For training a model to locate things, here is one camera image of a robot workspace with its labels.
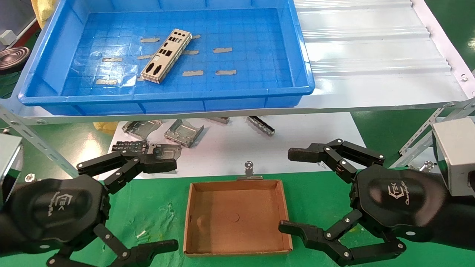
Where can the shallow brown cardboard box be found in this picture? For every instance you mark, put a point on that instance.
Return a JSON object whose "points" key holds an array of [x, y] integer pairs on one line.
{"points": [[237, 222]]}

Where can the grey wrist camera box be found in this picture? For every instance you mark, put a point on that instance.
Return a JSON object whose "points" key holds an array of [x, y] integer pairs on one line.
{"points": [[9, 159], [454, 148]]}

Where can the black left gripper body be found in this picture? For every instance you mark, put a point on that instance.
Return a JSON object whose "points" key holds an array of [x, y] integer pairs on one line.
{"points": [[55, 211]]}

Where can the black round ribbed disc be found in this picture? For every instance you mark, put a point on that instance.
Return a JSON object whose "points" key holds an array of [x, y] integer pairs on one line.
{"points": [[13, 57]]}

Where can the white metal shelf deck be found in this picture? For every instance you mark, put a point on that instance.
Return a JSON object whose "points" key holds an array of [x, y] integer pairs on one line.
{"points": [[371, 55]]}

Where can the green table cloth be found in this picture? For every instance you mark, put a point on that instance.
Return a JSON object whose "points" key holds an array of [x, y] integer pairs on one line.
{"points": [[156, 207]]}

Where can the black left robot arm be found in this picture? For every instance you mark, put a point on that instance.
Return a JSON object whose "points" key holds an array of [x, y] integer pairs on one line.
{"points": [[3, 233]]}

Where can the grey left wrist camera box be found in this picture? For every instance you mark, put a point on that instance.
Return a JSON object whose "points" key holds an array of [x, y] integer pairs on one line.
{"points": [[9, 159]]}

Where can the perforated grey shelf post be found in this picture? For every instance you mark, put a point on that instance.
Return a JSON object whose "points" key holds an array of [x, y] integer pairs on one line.
{"points": [[426, 129], [33, 141]]}

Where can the flat grey embossed metal plate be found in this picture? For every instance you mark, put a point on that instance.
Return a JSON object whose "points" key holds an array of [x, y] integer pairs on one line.
{"points": [[169, 151]]}

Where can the black comb shaped part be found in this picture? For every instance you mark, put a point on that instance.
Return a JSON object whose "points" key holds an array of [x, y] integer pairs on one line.
{"points": [[130, 146]]}

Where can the small white block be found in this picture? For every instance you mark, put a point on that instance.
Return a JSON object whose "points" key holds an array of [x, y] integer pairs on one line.
{"points": [[5, 37]]}

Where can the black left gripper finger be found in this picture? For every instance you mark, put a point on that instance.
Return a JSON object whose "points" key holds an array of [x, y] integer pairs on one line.
{"points": [[156, 165], [148, 252]]}

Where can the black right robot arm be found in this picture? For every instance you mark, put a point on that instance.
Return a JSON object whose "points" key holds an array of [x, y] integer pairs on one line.
{"points": [[460, 222]]}

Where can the silver sheet metal bracket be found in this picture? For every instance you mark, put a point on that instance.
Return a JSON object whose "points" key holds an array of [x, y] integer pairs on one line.
{"points": [[143, 129], [183, 133]]}

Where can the small silver metal piece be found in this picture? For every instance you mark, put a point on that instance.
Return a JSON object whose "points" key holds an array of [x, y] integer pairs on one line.
{"points": [[220, 120]]}

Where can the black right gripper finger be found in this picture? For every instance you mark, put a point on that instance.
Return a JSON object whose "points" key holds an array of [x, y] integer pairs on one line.
{"points": [[308, 154], [319, 237]]}

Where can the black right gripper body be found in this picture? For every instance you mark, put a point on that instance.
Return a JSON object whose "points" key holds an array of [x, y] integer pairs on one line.
{"points": [[397, 200]]}

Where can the yellow plastic bag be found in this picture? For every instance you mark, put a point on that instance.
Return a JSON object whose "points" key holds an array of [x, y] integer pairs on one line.
{"points": [[105, 127], [44, 11]]}

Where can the silver rail with black inside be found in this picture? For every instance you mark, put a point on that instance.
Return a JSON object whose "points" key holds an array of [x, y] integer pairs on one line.
{"points": [[261, 126]]}

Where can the blue plastic tray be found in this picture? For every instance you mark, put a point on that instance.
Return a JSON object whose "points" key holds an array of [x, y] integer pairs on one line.
{"points": [[259, 55]]}

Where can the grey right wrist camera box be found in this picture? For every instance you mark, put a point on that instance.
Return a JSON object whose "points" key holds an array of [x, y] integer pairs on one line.
{"points": [[454, 148]]}

